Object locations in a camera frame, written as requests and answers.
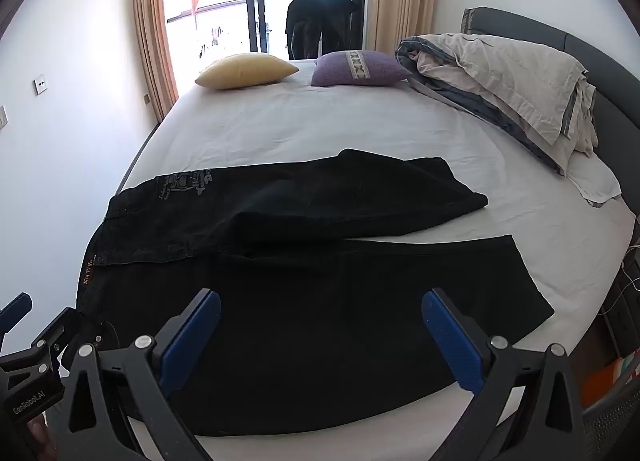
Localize dark nightstand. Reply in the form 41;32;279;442
602;241;640;357

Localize black draped garment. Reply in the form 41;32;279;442
285;0;360;62

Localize grey beige duvet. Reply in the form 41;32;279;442
395;32;598;176

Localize black pants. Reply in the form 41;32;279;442
76;148;556;438

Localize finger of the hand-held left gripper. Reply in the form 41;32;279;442
0;292;33;342
0;307;85;384

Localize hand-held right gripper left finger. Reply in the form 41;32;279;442
47;288;223;461

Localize yellow pillow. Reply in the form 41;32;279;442
195;53;300;90

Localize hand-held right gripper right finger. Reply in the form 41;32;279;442
421;287;586;461

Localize grey padded headboard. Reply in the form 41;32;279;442
460;7;640;216

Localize purple pillow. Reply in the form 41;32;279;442
311;50;413;88

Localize bed with white sheet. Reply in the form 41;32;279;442
107;58;638;461

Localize colourful patterned item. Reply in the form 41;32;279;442
612;346;640;384

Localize grey mesh chair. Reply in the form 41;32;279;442
582;381;640;461

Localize white cable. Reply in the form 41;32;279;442
618;236;640;292

